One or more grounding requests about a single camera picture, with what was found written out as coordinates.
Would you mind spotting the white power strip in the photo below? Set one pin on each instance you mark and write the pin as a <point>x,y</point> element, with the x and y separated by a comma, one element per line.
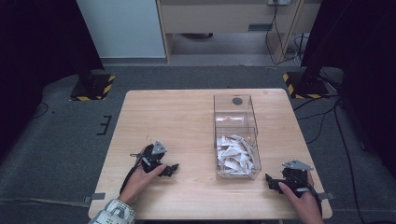
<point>279,2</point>

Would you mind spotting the person's right hand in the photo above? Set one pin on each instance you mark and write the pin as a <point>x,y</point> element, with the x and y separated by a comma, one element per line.
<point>303,205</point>

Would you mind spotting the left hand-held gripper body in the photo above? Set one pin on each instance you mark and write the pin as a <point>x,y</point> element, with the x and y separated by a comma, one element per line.
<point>150,161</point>

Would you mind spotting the pile of white packets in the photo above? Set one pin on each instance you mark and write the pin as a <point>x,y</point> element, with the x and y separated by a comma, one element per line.
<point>235,155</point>

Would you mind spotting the black round sticker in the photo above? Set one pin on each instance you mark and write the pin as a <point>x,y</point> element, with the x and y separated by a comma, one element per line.
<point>237,100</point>

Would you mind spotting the black stand with striped base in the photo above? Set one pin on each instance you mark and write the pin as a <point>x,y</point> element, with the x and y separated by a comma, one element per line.
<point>306,85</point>
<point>91,85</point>

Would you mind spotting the person's left hand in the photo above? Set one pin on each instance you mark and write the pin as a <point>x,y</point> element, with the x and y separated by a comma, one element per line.
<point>140,183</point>

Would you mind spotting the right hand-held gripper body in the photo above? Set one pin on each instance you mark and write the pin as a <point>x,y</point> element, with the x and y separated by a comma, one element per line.
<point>295,177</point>

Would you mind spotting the light wooden cabinet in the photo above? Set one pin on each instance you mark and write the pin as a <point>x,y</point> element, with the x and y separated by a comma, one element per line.
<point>218,18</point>

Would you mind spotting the white panel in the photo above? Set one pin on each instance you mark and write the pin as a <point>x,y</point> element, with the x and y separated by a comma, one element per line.
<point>121,28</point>

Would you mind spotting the dark curtain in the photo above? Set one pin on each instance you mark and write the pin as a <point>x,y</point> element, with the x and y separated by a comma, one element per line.
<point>34,56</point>
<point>364,62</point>

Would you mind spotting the clear plastic box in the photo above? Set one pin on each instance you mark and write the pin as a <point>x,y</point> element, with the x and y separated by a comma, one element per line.
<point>236,124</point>

